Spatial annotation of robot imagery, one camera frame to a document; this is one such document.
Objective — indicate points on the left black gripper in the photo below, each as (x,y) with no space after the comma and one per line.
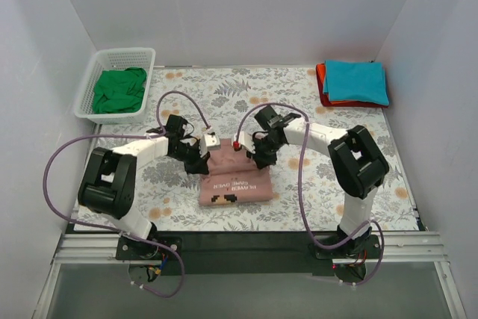
(196,162)

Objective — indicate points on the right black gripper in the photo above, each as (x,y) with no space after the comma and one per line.
(262,155)

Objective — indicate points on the pink t shirt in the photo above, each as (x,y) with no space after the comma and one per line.
(233,178)

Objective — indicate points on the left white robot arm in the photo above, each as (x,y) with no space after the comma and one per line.
(109,180)

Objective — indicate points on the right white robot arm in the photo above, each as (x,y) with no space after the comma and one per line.
(359,165)

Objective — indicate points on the floral table mat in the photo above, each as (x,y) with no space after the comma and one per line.
(305,189)

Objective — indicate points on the green t shirt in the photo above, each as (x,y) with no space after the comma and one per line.
(119,91)

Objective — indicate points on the orange folded t shirt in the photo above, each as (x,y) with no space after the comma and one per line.
(321,73)

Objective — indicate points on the blue folded t shirt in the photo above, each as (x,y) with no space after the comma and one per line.
(355,82)

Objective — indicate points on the white plastic basket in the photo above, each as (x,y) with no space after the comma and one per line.
(113,59)

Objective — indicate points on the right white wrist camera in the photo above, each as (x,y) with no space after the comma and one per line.
(243,140)

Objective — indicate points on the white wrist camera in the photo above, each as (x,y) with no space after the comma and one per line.
(208,142)
(243,140)

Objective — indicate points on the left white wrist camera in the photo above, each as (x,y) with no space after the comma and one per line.
(208,142)

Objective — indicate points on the aluminium rail frame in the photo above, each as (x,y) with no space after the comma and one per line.
(106,248)

